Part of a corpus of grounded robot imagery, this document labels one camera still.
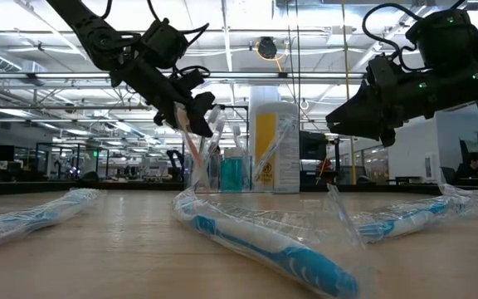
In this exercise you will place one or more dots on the person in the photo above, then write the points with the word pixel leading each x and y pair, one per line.
pixel 469 168

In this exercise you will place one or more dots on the black aluminium table frame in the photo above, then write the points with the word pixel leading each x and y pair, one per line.
pixel 98 185

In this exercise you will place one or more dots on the white canister with yellow label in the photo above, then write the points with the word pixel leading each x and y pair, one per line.
pixel 282 166

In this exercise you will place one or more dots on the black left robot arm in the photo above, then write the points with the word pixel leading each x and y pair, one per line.
pixel 98 37

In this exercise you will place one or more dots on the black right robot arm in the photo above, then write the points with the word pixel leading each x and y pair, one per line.
pixel 450 41

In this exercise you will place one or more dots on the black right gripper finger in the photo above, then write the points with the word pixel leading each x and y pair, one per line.
pixel 359 116

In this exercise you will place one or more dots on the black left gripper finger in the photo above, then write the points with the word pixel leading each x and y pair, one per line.
pixel 201 112

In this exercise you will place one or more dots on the clear plastic organizer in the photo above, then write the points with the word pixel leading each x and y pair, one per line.
pixel 212 180

